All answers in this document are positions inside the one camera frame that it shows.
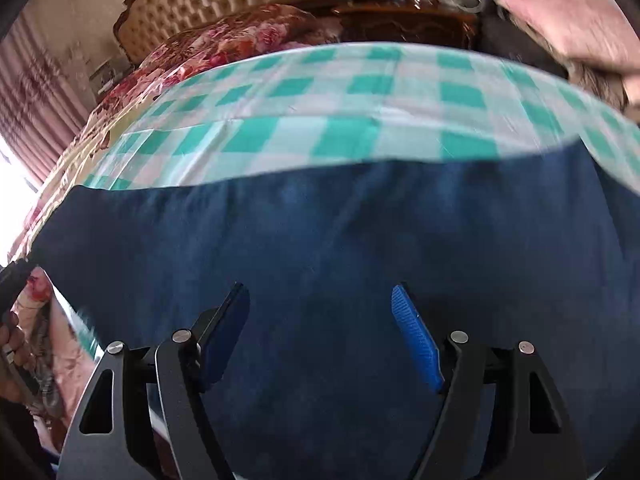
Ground brown plaid blanket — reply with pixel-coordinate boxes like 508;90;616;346
545;40;631;111

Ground black leather armchair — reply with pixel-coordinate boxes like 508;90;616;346
477;0;601;56

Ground large pink floral pillow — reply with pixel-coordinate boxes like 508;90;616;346
495;0;640;78

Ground dark wooden nightstand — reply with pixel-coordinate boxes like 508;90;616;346
330;2;478;51

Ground pink floral bed sheet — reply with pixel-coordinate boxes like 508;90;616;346
20;267;96;421

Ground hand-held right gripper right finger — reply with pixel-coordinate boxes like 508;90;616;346
391;284;586;480

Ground red floral quilt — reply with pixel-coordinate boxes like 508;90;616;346
10;4;343;261

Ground green white checkered tablecloth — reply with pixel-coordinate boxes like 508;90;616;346
52;42;640;361

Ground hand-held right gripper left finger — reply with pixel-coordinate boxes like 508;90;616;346
57;281;251;480

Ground pink striped curtain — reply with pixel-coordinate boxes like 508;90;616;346
0;10;93;191

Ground blue denim pants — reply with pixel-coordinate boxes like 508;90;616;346
30;142;638;480

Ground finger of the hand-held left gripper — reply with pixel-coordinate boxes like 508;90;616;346
0;259;40;313

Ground person's left hand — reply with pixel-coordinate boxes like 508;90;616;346
0;310;33;403

